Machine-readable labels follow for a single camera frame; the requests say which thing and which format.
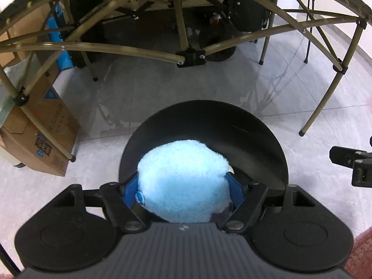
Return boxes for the light blue plush toy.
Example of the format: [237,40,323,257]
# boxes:
[135,140,231,223]

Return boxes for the black round trash bin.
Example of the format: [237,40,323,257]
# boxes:
[118,100,289,223]

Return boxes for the cardboard bin with green liner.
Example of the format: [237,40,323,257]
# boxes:
[1,64,80,176]

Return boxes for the olive folding slat table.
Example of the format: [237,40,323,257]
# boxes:
[0,0,372,163]

